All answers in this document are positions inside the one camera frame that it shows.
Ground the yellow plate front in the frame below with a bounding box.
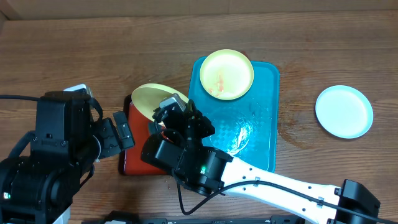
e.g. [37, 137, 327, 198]
[131, 83, 189, 121]

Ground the yellow plate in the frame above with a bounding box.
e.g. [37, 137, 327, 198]
[200, 49, 254, 100]
[131, 83, 189, 121]

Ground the yellow plate back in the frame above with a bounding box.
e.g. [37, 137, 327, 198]
[200, 49, 254, 100]

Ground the white round plate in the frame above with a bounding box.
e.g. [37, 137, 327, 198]
[315, 85, 374, 139]

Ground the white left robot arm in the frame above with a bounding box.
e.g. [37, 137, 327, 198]
[1, 111, 135, 223]

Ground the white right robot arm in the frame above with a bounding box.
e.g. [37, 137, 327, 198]
[141, 106, 382, 223]

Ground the black tray with red water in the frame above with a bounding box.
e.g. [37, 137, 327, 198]
[118, 95, 167, 175]

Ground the blue plastic serving tray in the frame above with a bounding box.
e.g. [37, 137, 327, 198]
[188, 57, 280, 172]

